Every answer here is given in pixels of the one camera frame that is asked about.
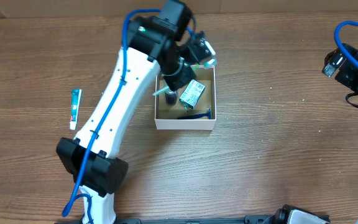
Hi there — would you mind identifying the green white soap packet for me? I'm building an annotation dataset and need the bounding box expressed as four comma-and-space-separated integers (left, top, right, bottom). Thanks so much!
179, 80, 205, 110

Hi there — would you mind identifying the clear spray bottle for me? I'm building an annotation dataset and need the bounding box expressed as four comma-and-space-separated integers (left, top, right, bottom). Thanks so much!
165, 91, 178, 106

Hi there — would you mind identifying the green white toothbrush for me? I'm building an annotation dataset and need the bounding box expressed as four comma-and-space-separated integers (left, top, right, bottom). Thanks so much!
152, 58, 218, 96

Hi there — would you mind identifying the blue disposable razor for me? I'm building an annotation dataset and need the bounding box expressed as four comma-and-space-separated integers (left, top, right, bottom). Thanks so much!
178, 108, 212, 119

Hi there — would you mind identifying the white teal toothpaste tube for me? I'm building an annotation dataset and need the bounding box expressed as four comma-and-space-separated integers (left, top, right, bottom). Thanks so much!
69, 89, 83, 131

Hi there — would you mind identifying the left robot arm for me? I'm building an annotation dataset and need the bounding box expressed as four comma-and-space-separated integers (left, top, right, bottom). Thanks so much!
57, 1, 195, 223

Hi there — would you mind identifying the white cardboard box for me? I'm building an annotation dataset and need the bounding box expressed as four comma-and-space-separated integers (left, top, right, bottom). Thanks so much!
154, 67, 217, 131

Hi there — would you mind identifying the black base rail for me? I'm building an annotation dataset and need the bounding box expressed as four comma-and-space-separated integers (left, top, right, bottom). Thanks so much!
54, 203, 332, 224

